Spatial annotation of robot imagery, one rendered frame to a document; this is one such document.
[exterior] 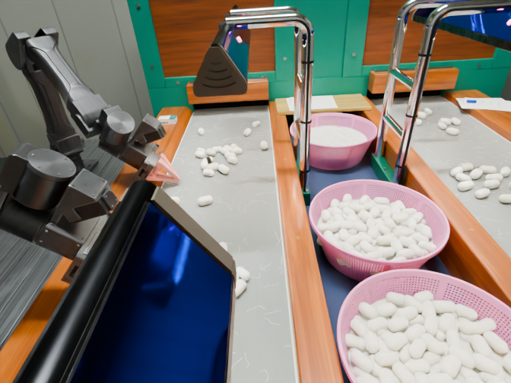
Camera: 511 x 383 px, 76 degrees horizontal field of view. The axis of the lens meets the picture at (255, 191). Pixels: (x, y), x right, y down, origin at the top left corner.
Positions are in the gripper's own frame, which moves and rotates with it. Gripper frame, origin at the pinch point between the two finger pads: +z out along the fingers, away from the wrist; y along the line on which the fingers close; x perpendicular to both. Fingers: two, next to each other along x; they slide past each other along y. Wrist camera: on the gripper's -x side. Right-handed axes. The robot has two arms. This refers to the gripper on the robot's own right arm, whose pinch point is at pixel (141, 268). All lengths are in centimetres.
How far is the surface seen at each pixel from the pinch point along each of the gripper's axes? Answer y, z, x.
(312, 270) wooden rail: 2.7, 24.2, -13.9
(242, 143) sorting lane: 59, 15, -3
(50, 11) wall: 222, -108, 61
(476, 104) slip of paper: 74, 74, -57
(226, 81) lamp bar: 12.5, -4.3, -28.6
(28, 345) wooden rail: -9.1, -8.2, 13.5
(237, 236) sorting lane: 15.1, 15.4, -3.2
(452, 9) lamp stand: 34, 24, -59
